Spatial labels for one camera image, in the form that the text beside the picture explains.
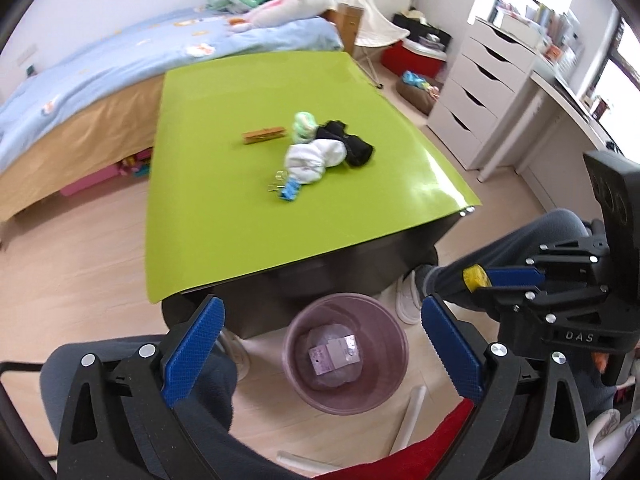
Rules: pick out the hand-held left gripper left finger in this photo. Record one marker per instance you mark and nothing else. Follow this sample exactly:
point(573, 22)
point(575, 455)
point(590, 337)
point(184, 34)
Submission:
point(192, 355)

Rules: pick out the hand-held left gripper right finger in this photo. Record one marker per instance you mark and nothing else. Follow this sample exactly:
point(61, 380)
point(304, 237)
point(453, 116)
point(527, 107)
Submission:
point(452, 345)

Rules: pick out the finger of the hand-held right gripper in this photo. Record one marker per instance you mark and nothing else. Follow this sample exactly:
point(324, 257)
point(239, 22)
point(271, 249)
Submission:
point(515, 276)
point(505, 296)

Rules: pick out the small yellow item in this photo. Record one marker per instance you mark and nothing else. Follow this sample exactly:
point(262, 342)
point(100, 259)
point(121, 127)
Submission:
point(474, 277)

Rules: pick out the pink trash bin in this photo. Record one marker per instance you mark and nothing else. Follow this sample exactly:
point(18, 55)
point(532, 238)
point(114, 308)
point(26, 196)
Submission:
point(300, 332)

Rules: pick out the white paper packet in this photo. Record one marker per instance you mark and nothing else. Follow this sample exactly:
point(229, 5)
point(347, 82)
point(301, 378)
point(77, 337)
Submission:
point(334, 355)

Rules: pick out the blue binder clip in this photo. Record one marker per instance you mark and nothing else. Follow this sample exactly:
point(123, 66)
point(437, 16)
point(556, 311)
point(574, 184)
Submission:
point(289, 191)

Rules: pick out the black sock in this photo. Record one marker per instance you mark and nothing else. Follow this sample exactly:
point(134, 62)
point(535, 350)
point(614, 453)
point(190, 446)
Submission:
point(355, 150)

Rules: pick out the small brown box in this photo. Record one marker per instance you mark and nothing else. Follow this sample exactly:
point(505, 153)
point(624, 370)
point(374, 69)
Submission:
point(263, 135)

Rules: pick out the white sock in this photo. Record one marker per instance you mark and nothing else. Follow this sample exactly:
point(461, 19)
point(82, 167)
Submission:
point(312, 157)

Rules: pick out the mint green sock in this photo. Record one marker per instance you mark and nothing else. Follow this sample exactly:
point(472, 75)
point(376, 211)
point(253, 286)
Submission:
point(304, 126)

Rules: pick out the person's right forearm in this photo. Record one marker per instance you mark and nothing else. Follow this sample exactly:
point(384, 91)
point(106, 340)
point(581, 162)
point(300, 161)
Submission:
point(612, 435)

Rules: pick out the person's left leg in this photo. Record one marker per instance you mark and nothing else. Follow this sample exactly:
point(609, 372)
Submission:
point(210, 400)

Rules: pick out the white right shoe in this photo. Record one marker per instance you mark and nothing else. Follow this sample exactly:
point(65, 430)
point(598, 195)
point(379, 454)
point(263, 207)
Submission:
point(407, 300)

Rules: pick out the white plastic tube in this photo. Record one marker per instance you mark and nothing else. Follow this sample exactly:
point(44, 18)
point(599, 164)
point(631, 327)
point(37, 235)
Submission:
point(410, 420)

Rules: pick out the red cloth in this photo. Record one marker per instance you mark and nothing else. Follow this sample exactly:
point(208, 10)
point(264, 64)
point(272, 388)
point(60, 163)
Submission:
point(425, 445)

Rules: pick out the green top table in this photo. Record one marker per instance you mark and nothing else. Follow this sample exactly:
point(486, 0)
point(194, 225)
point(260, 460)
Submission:
point(300, 240)

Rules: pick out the white desk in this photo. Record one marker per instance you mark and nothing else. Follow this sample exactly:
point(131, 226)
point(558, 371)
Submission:
point(550, 110)

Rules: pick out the white drawer cabinet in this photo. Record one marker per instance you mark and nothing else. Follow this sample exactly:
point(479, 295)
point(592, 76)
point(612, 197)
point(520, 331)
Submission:
point(475, 95)

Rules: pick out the colourful toys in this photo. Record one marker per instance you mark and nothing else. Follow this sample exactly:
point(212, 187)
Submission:
point(135, 165)

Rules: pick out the pink box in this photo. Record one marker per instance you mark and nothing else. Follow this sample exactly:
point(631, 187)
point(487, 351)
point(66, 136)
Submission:
point(90, 180)

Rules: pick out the brown pet bed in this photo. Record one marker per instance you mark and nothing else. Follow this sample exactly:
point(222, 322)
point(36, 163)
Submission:
point(415, 97)

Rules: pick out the blue soft toy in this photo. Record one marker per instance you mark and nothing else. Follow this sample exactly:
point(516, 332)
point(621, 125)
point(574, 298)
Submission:
point(412, 79)

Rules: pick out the wooden bed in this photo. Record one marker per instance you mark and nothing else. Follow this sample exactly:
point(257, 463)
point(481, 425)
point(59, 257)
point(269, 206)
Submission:
point(65, 155)

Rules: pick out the red storage box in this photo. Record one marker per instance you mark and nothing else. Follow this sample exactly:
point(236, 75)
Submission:
point(410, 62)

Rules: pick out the row of books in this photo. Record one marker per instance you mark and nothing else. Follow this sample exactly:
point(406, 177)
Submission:
point(545, 25)

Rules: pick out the black bag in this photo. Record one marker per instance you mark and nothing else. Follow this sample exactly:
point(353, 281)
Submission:
point(415, 27)

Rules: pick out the white folding chair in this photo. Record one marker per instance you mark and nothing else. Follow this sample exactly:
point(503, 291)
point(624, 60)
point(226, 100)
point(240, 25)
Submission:
point(375, 22)

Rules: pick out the blue printed blanket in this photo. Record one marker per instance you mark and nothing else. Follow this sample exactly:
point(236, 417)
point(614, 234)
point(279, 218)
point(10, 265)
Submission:
point(125, 60)

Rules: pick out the pink white plush toy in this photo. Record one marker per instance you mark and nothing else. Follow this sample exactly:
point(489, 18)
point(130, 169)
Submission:
point(290, 5)

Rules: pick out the black chair frame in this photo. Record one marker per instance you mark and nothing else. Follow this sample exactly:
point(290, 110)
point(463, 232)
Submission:
point(15, 410)

